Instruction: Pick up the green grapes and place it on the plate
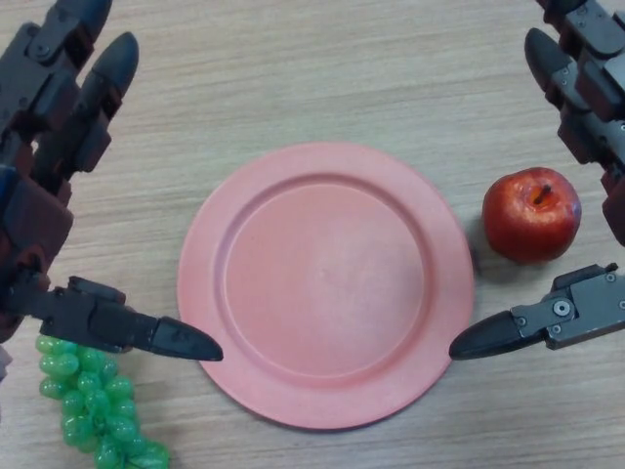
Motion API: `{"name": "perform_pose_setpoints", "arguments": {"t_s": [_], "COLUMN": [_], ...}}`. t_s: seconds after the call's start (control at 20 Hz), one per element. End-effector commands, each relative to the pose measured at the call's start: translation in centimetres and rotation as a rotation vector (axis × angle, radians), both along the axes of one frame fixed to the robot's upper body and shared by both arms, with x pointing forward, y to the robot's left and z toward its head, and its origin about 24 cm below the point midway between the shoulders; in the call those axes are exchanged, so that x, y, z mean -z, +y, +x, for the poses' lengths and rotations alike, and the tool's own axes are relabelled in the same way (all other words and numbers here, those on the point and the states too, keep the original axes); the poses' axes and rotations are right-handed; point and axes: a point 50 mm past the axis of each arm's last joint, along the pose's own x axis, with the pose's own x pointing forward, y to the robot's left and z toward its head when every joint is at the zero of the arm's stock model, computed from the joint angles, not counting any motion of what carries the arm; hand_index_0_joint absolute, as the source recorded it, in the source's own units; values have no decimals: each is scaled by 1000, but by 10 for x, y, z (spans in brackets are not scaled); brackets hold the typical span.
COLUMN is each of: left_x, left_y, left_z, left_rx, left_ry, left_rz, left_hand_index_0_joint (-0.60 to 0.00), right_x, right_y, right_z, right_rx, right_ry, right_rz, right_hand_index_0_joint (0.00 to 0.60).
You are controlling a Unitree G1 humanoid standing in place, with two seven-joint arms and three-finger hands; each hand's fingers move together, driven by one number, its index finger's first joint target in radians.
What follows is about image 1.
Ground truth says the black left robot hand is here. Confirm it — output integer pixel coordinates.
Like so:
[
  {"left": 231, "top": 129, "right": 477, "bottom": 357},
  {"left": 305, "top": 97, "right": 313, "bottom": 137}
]
[{"left": 0, "top": 0, "right": 225, "bottom": 362}]

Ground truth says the red apple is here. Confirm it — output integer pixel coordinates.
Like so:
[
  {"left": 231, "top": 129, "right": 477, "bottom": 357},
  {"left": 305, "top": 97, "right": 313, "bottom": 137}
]
[{"left": 481, "top": 166, "right": 583, "bottom": 263}]

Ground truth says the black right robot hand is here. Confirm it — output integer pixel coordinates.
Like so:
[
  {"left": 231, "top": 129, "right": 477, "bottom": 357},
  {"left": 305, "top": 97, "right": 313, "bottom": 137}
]
[{"left": 447, "top": 0, "right": 625, "bottom": 362}]

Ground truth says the pink round plate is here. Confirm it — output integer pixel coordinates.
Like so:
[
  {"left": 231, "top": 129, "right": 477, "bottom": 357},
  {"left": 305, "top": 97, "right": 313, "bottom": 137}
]
[{"left": 177, "top": 141, "right": 476, "bottom": 431}]

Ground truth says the green grapes bunch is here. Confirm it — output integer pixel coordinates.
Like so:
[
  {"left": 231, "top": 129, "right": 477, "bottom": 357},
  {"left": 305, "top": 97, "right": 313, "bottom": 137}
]
[{"left": 34, "top": 334, "right": 172, "bottom": 469}]

